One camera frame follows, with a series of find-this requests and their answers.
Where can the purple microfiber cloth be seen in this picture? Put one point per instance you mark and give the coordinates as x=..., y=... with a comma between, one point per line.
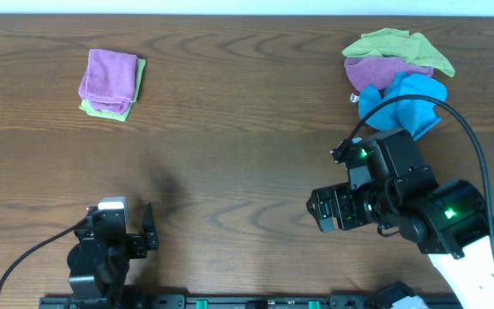
x=109, y=82

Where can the folded green cloth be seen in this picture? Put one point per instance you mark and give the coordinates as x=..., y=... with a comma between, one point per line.
x=86, y=106

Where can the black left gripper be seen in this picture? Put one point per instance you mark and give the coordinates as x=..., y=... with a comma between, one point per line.
x=135, y=244

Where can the crumpled purple cloth in pile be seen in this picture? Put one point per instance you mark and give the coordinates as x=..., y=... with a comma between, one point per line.
x=380, y=72

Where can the crumpled green cloth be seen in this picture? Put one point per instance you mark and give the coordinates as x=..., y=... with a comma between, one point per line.
x=412, y=48

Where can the crumpled blue cloth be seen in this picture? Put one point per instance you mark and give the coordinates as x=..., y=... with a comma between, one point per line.
x=415, y=116

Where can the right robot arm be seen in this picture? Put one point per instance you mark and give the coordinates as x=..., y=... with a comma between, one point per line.
x=447, y=223

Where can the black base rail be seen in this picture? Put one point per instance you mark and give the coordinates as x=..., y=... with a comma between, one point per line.
x=397, y=295

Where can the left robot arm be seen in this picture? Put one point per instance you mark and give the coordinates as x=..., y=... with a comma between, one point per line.
x=99, y=263

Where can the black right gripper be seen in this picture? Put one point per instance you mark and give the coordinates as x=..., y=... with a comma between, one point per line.
x=330, y=208

